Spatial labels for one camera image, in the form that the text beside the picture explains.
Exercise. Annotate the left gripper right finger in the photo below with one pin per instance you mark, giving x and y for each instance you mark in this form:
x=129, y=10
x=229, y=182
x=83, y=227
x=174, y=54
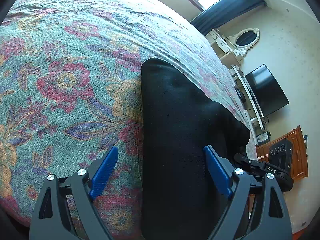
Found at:
x=256, y=208

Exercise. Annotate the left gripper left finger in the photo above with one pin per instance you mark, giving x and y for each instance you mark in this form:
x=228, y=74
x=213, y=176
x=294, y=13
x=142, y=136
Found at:
x=51, y=217

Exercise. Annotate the black pants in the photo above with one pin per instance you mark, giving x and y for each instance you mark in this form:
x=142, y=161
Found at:
x=180, y=200

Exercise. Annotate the wooden brown cabinet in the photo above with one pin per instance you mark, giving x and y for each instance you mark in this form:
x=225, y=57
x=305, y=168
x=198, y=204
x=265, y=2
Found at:
x=299, y=163

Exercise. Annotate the white tv stand shelf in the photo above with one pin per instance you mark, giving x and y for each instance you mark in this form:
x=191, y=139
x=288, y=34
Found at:
x=255, y=118

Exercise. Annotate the black flat screen television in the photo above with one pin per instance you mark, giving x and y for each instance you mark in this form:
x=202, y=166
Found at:
x=266, y=90

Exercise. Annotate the white oval mirror dresser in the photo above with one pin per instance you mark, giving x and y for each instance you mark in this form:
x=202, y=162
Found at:
x=232, y=50

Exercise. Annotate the floral bedspread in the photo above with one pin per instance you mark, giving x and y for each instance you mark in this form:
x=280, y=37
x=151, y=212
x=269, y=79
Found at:
x=70, y=87

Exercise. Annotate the dark blue curtain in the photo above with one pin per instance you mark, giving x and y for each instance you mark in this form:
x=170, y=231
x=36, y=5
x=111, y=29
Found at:
x=222, y=12

